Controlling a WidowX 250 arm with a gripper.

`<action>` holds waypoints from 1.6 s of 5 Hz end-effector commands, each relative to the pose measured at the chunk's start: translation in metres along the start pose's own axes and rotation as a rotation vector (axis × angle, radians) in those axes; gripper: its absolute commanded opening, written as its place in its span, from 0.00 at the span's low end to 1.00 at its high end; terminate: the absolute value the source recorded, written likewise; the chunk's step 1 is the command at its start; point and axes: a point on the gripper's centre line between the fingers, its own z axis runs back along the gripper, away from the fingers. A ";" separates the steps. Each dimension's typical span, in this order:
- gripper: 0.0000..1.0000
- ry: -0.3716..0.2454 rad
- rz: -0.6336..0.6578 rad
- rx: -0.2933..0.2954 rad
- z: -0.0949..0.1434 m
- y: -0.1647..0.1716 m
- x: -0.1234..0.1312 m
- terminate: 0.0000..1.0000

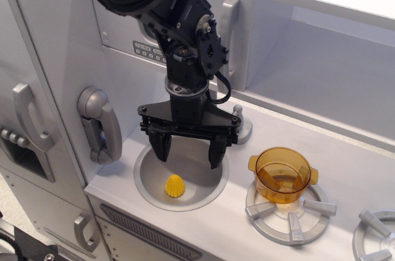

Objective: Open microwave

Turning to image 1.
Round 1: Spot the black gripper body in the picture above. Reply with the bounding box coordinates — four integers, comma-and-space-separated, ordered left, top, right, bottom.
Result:
138, 94, 239, 146

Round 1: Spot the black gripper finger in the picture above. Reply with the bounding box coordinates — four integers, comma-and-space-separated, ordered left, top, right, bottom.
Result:
209, 136, 227, 169
148, 126, 172, 162

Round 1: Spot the silver microwave door handle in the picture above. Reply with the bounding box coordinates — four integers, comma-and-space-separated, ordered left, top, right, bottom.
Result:
218, 0, 240, 81

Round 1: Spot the grey microwave door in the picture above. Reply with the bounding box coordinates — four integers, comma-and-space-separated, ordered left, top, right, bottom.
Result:
91, 0, 256, 91

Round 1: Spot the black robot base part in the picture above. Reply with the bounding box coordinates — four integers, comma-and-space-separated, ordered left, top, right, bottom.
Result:
1, 213, 65, 261

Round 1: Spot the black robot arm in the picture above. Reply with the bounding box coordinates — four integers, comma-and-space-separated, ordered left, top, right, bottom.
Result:
97, 0, 241, 168

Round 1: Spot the silver toy faucet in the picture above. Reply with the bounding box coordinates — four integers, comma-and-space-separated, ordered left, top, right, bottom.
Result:
232, 104, 253, 145

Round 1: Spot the round silver sink basin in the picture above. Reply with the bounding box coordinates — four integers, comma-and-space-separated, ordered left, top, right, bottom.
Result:
133, 138, 229, 212

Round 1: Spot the yellow toy corn piece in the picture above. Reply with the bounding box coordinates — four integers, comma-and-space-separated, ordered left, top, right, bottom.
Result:
165, 174, 186, 198

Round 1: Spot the orange transparent toy pot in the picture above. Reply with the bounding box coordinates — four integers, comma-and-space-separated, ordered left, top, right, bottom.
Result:
248, 147, 318, 204

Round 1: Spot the silver stove burner grate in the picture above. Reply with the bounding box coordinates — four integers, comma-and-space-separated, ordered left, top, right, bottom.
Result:
245, 184, 337, 246

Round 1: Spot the grey oven vent panel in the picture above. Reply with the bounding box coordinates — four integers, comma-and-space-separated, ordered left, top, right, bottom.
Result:
100, 204, 202, 260

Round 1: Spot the grey ice dispenser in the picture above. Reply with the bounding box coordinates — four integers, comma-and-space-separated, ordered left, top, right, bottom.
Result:
1, 126, 55, 183

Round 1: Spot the black cable loop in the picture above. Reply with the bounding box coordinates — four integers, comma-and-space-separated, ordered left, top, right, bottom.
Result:
207, 71, 233, 105

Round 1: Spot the silver toy wall phone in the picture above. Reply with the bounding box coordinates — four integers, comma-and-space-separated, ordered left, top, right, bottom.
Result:
77, 86, 122, 165

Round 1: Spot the silver lower fridge handle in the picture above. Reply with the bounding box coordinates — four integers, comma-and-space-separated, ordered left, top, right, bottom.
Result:
73, 212, 98, 253

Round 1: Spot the silver fridge handle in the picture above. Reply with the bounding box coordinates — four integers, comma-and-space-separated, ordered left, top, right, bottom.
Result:
12, 82, 54, 152
73, 212, 98, 253

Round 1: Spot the silver upper fridge handle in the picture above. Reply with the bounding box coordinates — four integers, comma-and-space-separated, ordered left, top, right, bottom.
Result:
12, 82, 54, 152

